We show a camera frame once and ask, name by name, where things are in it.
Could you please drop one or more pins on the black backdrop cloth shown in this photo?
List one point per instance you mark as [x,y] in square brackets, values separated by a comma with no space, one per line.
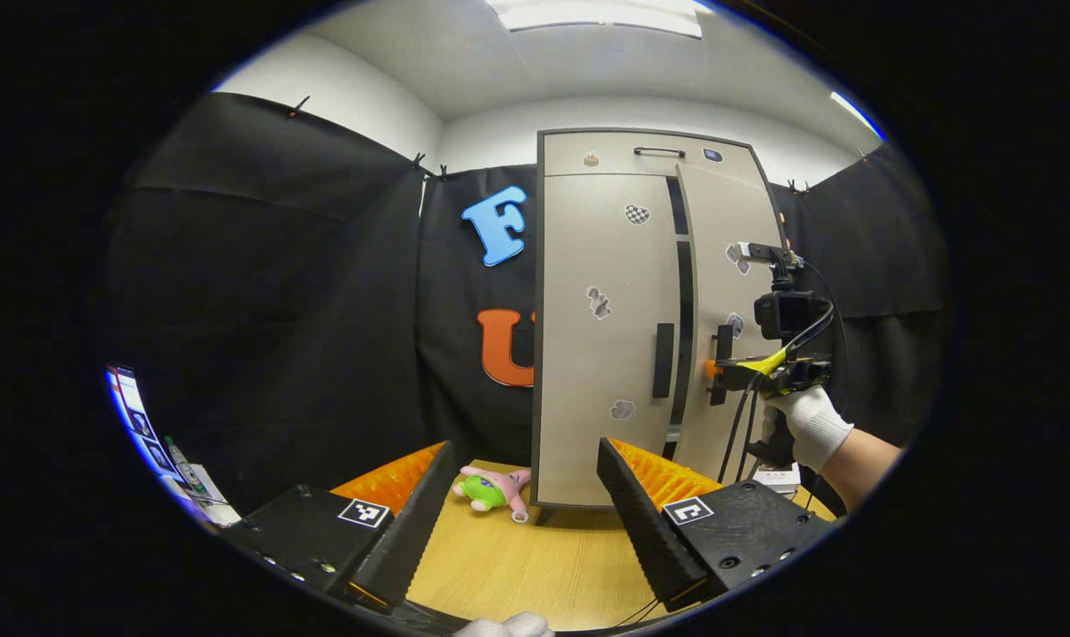
[278,310]

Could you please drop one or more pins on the grey shoe cabinet door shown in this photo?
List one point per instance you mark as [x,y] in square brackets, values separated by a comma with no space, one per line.
[716,221]
[588,372]

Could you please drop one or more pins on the printed picture sheet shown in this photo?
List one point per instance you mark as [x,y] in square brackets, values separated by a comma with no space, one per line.
[136,416]

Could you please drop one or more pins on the small green bottle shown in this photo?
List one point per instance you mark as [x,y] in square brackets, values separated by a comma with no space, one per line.
[183,464]

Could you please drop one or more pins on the large ceiling light panel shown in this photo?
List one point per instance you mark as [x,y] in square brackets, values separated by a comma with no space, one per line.
[596,16]

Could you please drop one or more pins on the green and pink plush toy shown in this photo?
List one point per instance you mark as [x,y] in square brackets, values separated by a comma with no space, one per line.
[486,489]

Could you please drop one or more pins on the white paper box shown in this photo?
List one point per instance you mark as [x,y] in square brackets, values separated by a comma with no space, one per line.
[213,497]

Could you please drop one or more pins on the grey cabinet drawer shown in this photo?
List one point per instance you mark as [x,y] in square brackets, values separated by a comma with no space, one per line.
[658,167]

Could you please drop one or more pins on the grey double-door shoe cabinet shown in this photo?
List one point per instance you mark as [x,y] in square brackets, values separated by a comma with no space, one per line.
[684,292]

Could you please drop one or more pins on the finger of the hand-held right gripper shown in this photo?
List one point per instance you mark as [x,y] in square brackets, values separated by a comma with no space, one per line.
[740,373]

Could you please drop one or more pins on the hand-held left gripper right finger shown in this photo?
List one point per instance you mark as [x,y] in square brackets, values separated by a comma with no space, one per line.
[650,540]

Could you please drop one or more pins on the stack of white booklets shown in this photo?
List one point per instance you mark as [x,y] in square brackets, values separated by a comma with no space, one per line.
[781,479]

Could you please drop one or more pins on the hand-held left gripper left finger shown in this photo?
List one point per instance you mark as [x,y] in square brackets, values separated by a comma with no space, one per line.
[411,540]

